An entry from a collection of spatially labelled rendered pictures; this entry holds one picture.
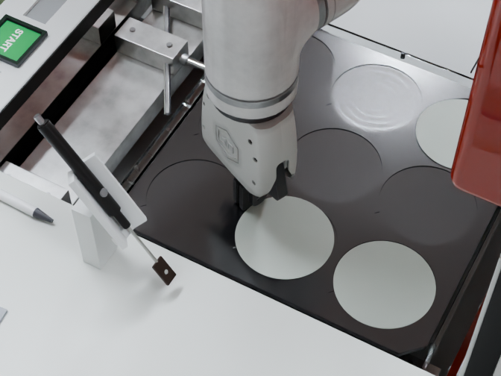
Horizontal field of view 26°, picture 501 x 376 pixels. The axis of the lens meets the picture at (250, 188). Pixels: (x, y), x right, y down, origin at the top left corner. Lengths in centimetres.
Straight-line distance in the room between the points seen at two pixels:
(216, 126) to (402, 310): 25
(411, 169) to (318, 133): 11
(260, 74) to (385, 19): 53
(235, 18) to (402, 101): 40
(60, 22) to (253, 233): 33
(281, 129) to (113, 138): 29
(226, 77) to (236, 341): 23
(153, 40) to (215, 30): 38
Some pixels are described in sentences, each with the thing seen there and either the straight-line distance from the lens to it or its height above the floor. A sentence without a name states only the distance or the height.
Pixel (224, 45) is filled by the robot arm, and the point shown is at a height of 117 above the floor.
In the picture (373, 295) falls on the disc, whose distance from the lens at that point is 107.
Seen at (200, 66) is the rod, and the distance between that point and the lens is 125.
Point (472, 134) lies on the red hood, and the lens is 70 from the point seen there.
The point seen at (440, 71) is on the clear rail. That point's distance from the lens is 126.
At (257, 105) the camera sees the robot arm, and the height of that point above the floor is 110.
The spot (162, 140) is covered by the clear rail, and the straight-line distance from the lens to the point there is 118.
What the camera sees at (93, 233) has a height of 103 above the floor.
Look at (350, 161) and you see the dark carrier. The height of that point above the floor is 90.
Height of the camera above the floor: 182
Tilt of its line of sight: 54 degrees down
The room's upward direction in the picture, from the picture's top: straight up
